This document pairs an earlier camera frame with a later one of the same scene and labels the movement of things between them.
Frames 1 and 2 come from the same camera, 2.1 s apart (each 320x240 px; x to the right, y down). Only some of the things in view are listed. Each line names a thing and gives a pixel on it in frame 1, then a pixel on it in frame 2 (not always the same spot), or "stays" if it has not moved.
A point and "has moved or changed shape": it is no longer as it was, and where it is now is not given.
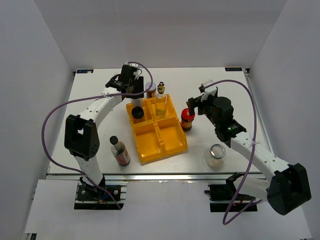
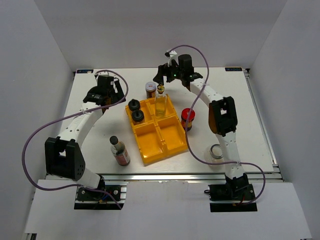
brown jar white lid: [151, 93] stays
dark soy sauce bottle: [119, 151] stays
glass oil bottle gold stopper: [161, 101] stays
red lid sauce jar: [186, 120] stays
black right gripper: [200, 103] -> [164, 70]
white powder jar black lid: [138, 102] has moved or changed shape
